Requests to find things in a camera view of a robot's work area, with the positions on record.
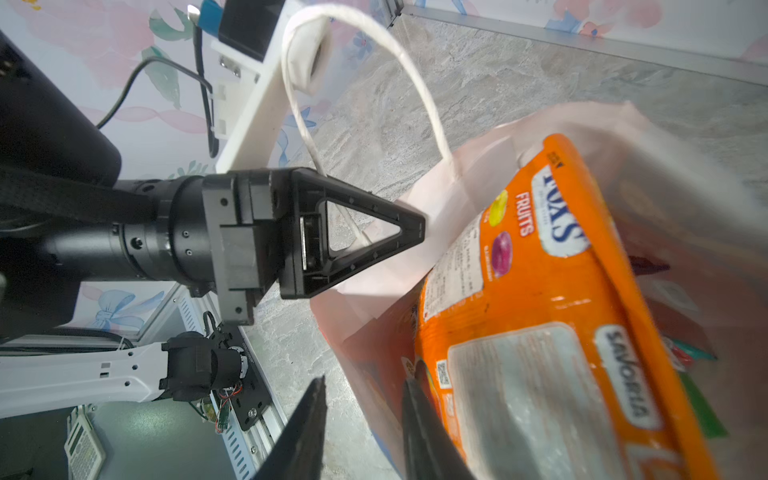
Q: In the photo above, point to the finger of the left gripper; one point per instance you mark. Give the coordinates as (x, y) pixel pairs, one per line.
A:
(312, 266)

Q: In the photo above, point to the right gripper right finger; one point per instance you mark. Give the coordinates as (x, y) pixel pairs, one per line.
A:
(429, 451)

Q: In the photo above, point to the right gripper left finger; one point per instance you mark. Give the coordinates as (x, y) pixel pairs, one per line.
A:
(298, 452)

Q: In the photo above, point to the orange snack pack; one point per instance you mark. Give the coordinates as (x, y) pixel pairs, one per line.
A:
(542, 357)

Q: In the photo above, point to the red paper bag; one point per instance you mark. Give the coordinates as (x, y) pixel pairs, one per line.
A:
(695, 235)

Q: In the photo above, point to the yellow green candy pack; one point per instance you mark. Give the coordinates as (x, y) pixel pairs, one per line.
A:
(683, 356)

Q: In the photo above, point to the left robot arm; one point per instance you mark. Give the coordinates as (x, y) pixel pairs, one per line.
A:
(67, 218)

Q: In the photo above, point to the white handheld device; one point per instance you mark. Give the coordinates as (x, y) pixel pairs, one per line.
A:
(85, 454)

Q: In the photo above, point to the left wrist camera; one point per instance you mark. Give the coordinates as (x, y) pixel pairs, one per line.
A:
(249, 110)

